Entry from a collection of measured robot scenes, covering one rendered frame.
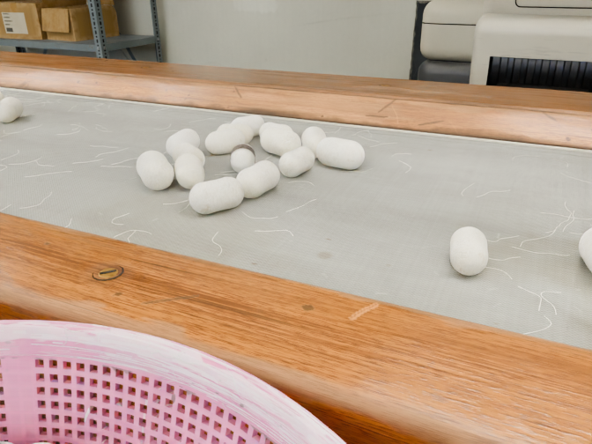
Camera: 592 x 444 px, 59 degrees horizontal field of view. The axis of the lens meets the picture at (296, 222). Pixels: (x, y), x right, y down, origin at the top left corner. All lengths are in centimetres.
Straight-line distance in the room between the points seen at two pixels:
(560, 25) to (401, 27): 159
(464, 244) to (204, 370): 14
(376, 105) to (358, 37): 201
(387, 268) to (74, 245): 14
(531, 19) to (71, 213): 74
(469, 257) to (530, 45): 68
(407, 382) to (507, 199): 22
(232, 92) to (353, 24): 197
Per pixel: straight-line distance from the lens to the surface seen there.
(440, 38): 123
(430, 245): 29
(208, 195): 31
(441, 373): 17
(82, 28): 295
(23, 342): 19
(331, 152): 38
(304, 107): 53
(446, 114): 49
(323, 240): 29
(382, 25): 248
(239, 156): 38
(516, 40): 91
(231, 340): 18
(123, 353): 18
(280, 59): 269
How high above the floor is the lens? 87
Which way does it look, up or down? 26 degrees down
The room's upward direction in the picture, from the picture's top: 1 degrees counter-clockwise
